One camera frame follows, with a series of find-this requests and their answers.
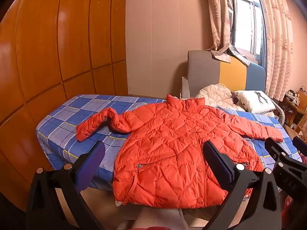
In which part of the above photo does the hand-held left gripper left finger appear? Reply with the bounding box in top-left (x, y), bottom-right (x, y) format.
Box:
top-left (26, 140), bottom-right (106, 230)

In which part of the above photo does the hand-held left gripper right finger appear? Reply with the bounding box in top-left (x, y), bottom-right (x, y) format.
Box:
top-left (203, 140), bottom-right (282, 230)

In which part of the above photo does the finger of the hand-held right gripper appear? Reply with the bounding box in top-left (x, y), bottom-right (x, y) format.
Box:
top-left (264, 138), bottom-right (290, 168)
top-left (293, 136), bottom-right (307, 152)

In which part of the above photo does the orange quilted jacket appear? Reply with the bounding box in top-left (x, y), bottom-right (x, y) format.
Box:
top-left (76, 94), bottom-right (284, 209)

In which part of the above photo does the red garment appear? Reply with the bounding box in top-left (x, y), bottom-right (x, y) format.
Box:
top-left (281, 193), bottom-right (307, 230)

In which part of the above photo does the cluttered wooden nightstand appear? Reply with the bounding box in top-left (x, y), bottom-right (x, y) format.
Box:
top-left (283, 86), bottom-right (307, 135)

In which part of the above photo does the grey curved tube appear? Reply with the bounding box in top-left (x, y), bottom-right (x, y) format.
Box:
top-left (273, 102), bottom-right (286, 125)

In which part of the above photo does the white printed pillow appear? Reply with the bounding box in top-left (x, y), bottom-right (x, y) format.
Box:
top-left (234, 90), bottom-right (276, 114)

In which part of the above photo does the blue plaid bed sheet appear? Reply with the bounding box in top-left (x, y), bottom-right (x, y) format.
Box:
top-left (35, 94), bottom-right (303, 191)

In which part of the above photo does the cream quilted blanket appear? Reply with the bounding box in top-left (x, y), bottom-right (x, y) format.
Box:
top-left (195, 83), bottom-right (245, 112)

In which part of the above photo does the grey yellow blue headboard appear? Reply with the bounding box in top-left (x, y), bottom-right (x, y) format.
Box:
top-left (187, 50), bottom-right (266, 99)

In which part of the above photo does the beige patterned curtain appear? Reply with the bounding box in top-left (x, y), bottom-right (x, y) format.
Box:
top-left (205, 0), bottom-right (251, 66)
top-left (255, 0), bottom-right (294, 101)

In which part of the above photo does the wooden wardrobe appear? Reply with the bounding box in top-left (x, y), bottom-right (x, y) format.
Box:
top-left (0, 0), bottom-right (129, 209)

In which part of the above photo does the window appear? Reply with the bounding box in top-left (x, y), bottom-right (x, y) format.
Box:
top-left (231, 0), bottom-right (267, 65)

